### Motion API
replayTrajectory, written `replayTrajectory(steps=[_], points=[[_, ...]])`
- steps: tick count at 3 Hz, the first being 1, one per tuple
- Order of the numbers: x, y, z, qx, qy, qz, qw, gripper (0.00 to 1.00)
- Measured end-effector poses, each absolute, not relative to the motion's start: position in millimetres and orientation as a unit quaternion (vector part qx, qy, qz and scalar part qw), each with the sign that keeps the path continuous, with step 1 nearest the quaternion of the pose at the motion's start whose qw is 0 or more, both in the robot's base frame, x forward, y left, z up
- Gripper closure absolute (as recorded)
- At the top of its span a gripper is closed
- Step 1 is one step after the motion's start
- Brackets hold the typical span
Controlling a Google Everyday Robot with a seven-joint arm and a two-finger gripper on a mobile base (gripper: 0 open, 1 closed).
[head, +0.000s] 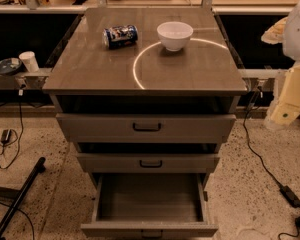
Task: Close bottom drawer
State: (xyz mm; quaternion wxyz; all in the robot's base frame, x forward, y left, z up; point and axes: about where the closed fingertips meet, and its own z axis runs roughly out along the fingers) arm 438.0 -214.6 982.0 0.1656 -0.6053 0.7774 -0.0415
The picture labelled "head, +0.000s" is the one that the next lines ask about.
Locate white paper cup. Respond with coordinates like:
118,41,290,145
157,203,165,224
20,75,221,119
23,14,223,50
19,51,39,72

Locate black cable right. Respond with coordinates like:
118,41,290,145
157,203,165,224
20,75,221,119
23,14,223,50
242,89,284,188

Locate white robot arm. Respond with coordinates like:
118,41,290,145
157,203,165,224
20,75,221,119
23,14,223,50
261,1,300,130

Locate black pole stand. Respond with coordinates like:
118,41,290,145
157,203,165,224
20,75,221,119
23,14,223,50
0,157,46,240

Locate black cable left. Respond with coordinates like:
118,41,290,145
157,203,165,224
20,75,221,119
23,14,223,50
0,89,25,171

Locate grey drawer cabinet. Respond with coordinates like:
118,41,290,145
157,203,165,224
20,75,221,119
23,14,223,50
42,6,249,188

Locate grey bottom drawer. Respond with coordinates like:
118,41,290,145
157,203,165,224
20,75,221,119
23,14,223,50
81,173,218,240

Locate grey top drawer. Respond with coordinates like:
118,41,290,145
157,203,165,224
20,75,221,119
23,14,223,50
57,113,236,144

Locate white ceramic bowl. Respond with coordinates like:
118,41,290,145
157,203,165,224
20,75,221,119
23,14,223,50
157,21,193,51

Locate black power adapter left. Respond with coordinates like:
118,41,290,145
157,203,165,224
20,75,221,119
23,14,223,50
0,129,11,144

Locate black power brick right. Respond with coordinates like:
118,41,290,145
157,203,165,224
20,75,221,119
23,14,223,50
280,186,300,208

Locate black cable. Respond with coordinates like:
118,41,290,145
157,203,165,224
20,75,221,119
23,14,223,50
242,89,284,188
0,89,25,171

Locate dark blue plate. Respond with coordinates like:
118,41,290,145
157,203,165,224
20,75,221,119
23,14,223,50
0,58,22,75

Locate grey middle drawer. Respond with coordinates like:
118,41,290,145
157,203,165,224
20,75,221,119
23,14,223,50
77,153,219,173

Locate grey drawer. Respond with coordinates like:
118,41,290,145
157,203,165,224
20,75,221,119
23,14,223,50
77,153,219,173
81,173,218,240
57,113,236,144

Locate blue soda can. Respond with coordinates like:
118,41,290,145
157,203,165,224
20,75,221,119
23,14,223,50
103,25,138,49

